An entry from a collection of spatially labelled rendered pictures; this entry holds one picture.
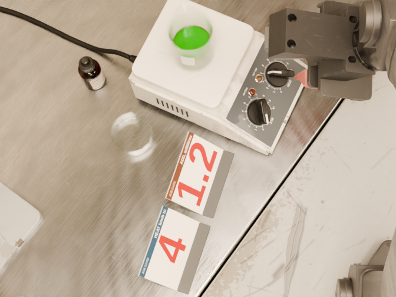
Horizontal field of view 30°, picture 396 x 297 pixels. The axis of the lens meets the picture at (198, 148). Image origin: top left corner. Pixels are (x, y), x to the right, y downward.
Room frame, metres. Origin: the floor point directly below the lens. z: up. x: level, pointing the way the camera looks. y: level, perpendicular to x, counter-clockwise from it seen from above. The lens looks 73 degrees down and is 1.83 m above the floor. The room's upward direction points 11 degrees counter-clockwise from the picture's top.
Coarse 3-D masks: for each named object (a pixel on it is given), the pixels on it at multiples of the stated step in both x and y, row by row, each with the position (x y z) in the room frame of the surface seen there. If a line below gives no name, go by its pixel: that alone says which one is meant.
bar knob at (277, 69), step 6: (270, 66) 0.36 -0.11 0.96; (276, 66) 0.36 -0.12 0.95; (282, 66) 0.36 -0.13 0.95; (270, 72) 0.34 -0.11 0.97; (276, 72) 0.34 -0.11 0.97; (282, 72) 0.34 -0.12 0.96; (288, 72) 0.34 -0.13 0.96; (294, 72) 0.34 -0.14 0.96; (270, 78) 0.34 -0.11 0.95; (276, 78) 0.34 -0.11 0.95; (282, 78) 0.34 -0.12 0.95; (270, 84) 0.33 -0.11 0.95; (276, 84) 0.33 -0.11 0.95; (282, 84) 0.33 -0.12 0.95
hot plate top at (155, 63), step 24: (168, 0) 0.46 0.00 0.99; (216, 24) 0.41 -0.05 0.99; (240, 24) 0.41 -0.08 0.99; (144, 48) 0.40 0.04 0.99; (168, 48) 0.39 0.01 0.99; (216, 48) 0.38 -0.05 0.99; (240, 48) 0.37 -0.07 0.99; (144, 72) 0.37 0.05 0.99; (168, 72) 0.36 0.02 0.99; (216, 72) 0.35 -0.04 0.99; (192, 96) 0.32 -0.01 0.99; (216, 96) 0.32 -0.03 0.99
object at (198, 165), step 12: (192, 144) 0.28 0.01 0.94; (204, 144) 0.28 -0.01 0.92; (192, 156) 0.27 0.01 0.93; (204, 156) 0.27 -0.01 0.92; (216, 156) 0.27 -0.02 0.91; (192, 168) 0.25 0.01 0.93; (204, 168) 0.25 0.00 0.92; (180, 180) 0.24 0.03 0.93; (192, 180) 0.24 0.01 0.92; (204, 180) 0.24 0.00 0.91; (180, 192) 0.22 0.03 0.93; (192, 192) 0.22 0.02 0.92; (204, 192) 0.22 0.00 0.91; (192, 204) 0.21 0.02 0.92
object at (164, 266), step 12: (168, 216) 0.19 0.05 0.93; (180, 216) 0.19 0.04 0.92; (168, 228) 0.18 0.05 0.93; (180, 228) 0.18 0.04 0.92; (192, 228) 0.18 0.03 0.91; (168, 240) 0.17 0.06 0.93; (180, 240) 0.17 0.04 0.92; (156, 252) 0.15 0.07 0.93; (168, 252) 0.15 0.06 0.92; (180, 252) 0.15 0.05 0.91; (156, 264) 0.14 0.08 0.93; (168, 264) 0.14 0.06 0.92; (180, 264) 0.14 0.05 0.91; (156, 276) 0.13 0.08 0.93; (168, 276) 0.12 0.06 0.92
